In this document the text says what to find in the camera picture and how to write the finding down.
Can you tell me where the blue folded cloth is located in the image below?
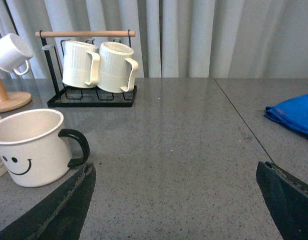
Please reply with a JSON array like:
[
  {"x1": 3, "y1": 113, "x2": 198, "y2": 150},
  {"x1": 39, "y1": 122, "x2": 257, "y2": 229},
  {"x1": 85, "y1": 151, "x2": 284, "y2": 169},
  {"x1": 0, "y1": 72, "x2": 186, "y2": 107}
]
[{"x1": 265, "y1": 93, "x2": 308, "y2": 138}]

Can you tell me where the white smiley face mug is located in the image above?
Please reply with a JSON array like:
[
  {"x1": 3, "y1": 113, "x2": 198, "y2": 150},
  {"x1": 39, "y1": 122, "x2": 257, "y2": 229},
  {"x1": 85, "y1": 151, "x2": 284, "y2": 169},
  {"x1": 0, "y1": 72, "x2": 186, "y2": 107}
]
[{"x1": 0, "y1": 109, "x2": 90, "y2": 188}]

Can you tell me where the cream ribbed mug right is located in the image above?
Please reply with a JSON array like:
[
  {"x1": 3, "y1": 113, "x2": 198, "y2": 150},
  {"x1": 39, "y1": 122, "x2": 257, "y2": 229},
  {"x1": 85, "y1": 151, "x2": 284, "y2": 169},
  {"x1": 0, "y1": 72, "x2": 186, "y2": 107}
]
[{"x1": 97, "y1": 41, "x2": 139, "y2": 93}]

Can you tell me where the cream ribbed mug left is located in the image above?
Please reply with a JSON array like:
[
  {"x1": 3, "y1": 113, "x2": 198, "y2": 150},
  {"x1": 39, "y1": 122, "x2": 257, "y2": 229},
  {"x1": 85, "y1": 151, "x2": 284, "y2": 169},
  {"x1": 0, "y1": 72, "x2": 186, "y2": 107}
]
[{"x1": 62, "y1": 40, "x2": 100, "y2": 89}]

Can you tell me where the grey curtain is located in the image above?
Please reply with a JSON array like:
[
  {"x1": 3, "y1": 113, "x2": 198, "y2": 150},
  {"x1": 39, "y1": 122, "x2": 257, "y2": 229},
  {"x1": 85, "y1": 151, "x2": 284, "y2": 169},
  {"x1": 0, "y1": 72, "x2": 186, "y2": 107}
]
[{"x1": 0, "y1": 0, "x2": 308, "y2": 79}]

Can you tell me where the cream ribbed mug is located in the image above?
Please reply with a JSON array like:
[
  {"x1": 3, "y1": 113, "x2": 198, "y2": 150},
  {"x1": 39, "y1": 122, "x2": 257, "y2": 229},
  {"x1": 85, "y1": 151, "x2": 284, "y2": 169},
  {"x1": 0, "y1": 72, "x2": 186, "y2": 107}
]
[
  {"x1": 97, "y1": 41, "x2": 139, "y2": 93},
  {"x1": 62, "y1": 40, "x2": 100, "y2": 89}
]

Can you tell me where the wooden mug tree stand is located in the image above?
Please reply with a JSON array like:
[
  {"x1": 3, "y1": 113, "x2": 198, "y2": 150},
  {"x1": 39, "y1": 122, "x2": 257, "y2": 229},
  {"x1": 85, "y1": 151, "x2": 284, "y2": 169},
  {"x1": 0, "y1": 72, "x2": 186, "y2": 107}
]
[{"x1": 0, "y1": 78, "x2": 32, "y2": 113}]

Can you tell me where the white hanging mug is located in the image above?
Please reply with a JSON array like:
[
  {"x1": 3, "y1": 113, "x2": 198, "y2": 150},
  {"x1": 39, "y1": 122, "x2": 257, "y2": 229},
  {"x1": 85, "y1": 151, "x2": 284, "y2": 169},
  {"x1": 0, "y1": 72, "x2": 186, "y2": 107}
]
[{"x1": 0, "y1": 33, "x2": 34, "y2": 76}]

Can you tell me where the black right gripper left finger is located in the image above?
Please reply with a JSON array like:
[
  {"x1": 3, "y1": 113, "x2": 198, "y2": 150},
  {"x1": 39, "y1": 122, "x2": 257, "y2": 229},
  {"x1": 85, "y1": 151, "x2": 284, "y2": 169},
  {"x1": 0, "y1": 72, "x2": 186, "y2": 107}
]
[{"x1": 0, "y1": 163, "x2": 96, "y2": 240}]

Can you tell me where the black wire mug rack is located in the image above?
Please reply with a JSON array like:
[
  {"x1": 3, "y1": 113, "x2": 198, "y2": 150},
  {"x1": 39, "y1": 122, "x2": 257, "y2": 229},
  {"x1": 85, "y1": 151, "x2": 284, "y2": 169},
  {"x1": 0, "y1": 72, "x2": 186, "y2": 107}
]
[{"x1": 35, "y1": 30, "x2": 137, "y2": 108}]

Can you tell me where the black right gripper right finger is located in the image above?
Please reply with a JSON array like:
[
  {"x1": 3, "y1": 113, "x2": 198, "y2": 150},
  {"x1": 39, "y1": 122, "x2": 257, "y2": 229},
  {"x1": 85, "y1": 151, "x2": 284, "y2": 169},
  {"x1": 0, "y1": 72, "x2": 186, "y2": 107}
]
[{"x1": 256, "y1": 161, "x2": 308, "y2": 240}]

